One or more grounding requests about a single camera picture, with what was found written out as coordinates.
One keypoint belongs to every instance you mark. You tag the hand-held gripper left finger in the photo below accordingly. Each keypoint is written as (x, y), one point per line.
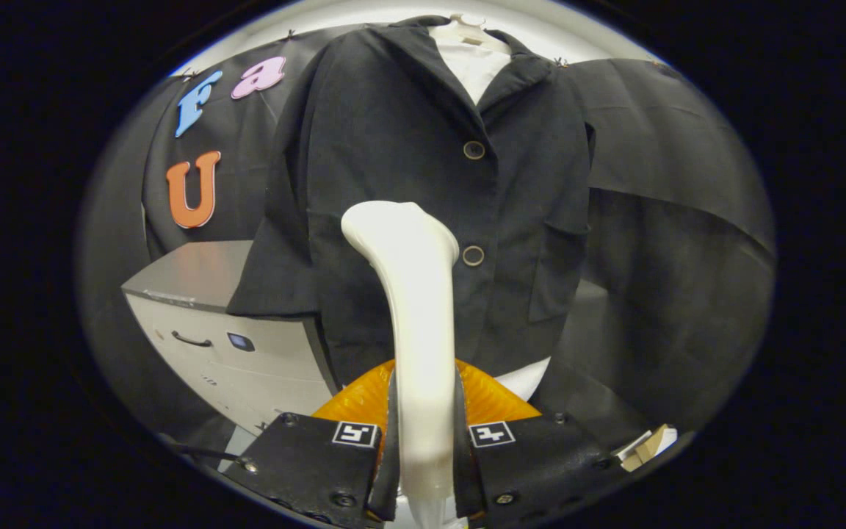
(305, 463)

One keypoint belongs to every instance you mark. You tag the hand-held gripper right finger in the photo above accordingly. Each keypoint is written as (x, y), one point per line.
(540, 463)

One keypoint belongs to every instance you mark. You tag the white garment steamer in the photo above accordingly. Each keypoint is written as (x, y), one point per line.
(423, 330)

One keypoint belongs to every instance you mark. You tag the black jacket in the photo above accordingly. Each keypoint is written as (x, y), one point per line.
(393, 132)

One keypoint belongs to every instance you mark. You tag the small cardboard box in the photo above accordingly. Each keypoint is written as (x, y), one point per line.
(647, 447)

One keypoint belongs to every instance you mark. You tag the grey drawer cabinet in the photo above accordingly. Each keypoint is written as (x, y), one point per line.
(247, 367)

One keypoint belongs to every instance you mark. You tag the black backdrop cloth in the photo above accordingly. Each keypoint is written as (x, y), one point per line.
(673, 257)

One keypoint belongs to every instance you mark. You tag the white mannequin torso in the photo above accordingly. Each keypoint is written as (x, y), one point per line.
(471, 66)

